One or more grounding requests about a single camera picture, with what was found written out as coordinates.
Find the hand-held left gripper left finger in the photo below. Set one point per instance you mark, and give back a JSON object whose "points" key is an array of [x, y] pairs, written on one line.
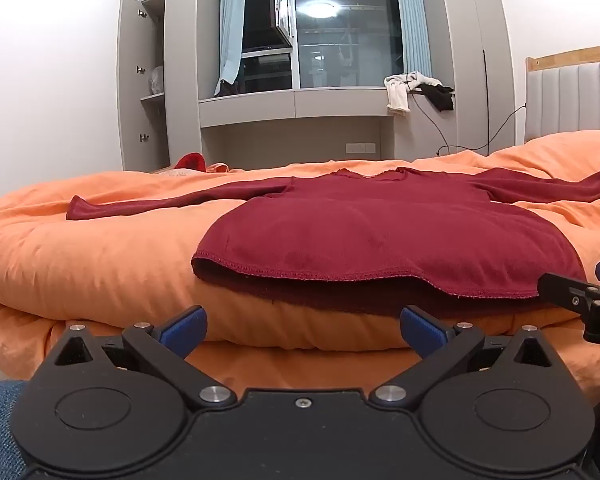
{"points": [[182, 331]]}

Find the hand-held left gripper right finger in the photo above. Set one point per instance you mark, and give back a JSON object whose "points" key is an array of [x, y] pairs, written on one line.
{"points": [[422, 332]]}

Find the dark red sweater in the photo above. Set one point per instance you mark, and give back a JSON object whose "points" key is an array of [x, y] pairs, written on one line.
{"points": [[380, 240]]}

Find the orange blanket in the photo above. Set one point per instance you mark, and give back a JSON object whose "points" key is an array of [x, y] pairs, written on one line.
{"points": [[95, 265]]}

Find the red cloth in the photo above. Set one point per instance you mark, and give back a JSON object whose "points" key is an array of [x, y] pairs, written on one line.
{"points": [[191, 161]]}

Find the grey padded headboard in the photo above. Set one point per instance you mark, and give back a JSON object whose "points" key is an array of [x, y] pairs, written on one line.
{"points": [[570, 100]]}

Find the person's blue jeans leg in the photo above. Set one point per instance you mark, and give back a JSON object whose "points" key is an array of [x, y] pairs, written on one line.
{"points": [[0, 425]]}

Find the black garment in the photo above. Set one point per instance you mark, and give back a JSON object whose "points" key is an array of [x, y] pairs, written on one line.
{"points": [[442, 97]]}

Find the white garment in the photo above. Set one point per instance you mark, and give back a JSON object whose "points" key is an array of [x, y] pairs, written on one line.
{"points": [[397, 95]]}

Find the grey open shelf cabinet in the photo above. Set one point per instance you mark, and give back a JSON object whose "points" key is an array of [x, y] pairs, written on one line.
{"points": [[130, 85]]}

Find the white plastic bag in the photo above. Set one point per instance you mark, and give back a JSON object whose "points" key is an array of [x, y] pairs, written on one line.
{"points": [[156, 80]]}

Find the grey window sill unit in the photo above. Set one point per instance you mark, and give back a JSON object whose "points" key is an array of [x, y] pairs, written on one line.
{"points": [[300, 105]]}

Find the grey wardrobe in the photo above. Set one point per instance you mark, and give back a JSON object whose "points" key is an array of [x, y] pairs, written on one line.
{"points": [[475, 35]]}

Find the light blue curtain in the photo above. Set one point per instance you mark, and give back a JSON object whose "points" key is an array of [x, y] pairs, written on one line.
{"points": [[412, 15], [230, 20]]}

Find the window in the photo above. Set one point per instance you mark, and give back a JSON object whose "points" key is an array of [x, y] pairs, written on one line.
{"points": [[330, 25]]}

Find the white wall socket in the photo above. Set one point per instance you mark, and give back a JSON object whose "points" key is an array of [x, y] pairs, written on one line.
{"points": [[360, 148]]}

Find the wooden bed frame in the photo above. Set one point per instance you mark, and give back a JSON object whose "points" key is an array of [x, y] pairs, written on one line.
{"points": [[570, 57]]}

